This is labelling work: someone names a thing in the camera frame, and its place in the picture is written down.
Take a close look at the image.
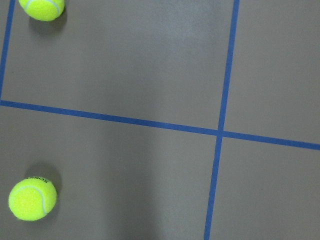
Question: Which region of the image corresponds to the yellow tennis ball inner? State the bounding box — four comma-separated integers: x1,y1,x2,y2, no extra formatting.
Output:
18,0,65,22

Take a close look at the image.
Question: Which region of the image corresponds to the yellow tennis ball near edge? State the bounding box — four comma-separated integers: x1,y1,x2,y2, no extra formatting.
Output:
8,176,58,221

